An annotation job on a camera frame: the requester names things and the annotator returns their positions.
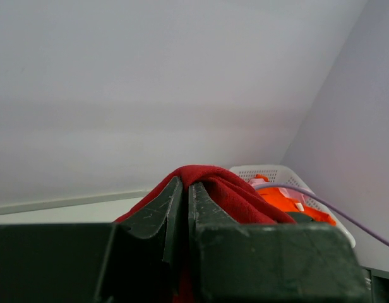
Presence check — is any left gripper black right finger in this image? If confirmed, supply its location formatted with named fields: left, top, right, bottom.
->
left=188, top=183, right=370, bottom=302

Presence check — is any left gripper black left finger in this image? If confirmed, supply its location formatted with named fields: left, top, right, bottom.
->
left=0, top=177, right=183, bottom=302

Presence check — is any dark red t shirt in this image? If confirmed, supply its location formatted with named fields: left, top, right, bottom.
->
left=102, top=165, right=300, bottom=302

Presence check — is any orange t shirt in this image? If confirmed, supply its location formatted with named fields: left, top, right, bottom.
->
left=256, top=187, right=337, bottom=226

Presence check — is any pink t shirt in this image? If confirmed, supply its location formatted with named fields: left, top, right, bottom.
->
left=248, top=175, right=307, bottom=203

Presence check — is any white plastic laundry basket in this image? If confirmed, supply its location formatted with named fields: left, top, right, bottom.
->
left=229, top=164, right=356, bottom=248

